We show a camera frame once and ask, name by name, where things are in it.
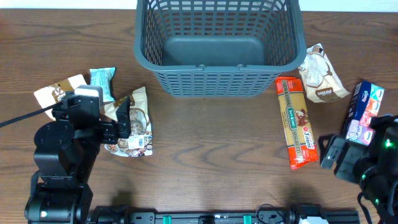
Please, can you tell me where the orange spaghetti packet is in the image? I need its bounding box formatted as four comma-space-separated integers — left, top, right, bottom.
275, 77, 318, 170

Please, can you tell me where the blue tissue multipack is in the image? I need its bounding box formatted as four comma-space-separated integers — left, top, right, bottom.
341, 81, 385, 146

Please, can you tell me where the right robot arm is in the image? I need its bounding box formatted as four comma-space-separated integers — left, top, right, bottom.
318, 114, 397, 223

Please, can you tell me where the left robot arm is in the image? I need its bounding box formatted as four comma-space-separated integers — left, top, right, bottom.
24, 91, 131, 223

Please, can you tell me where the cookie bag with barcode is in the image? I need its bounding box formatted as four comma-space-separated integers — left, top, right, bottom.
104, 87, 153, 157

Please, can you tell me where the brown white coffee bag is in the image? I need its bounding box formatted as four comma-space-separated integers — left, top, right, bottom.
34, 74, 86, 108

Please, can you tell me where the teal snack packet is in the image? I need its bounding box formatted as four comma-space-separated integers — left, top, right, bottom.
90, 67, 116, 103

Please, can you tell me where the white brown snack bag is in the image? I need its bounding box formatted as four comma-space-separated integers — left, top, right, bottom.
298, 43, 349, 103

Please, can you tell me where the grey plastic basket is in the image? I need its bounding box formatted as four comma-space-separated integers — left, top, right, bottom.
134, 0, 307, 98

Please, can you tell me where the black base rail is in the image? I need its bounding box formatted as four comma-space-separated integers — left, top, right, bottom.
84, 203, 361, 224

